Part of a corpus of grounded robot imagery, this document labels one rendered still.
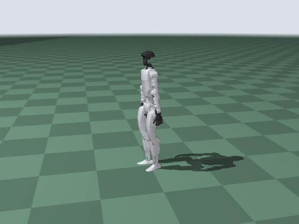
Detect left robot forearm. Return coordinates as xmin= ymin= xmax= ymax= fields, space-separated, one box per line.
xmin=153 ymin=91 xmax=161 ymax=114

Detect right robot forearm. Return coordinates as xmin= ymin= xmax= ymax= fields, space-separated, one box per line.
xmin=141 ymin=91 xmax=146 ymax=103

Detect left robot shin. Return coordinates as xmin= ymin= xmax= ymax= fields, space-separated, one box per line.
xmin=150 ymin=138 xmax=160 ymax=166

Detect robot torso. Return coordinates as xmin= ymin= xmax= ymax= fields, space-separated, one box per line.
xmin=141 ymin=67 xmax=156 ymax=113

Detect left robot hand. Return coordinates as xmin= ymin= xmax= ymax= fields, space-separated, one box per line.
xmin=153 ymin=110 xmax=163 ymax=126

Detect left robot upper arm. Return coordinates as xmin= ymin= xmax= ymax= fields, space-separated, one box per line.
xmin=149 ymin=70 xmax=159 ymax=97

